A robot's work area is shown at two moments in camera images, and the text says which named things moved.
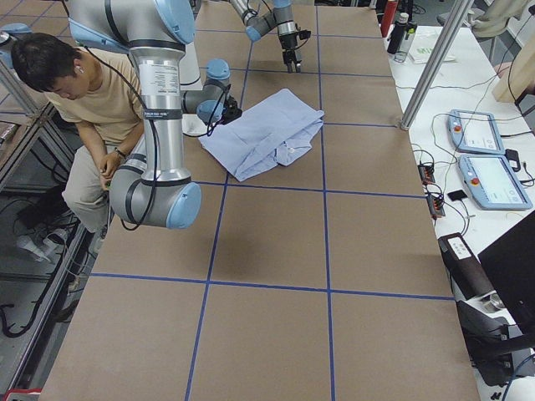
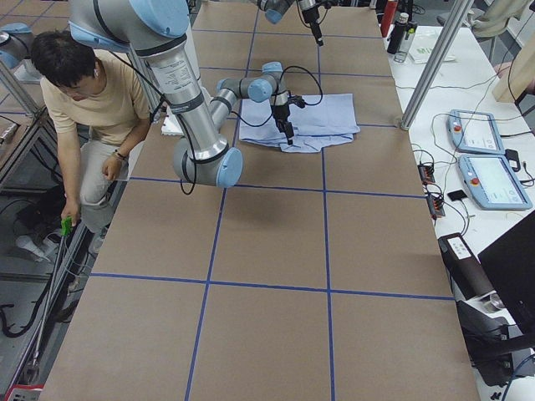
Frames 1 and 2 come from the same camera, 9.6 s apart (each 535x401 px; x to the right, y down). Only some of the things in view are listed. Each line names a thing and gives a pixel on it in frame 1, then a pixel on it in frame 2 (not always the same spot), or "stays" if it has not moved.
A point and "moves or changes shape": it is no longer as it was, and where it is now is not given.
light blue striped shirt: (274, 132) moves or changes shape
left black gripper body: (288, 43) -> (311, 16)
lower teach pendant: (492, 184) stays
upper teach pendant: (474, 131) stays
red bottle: (388, 17) stays
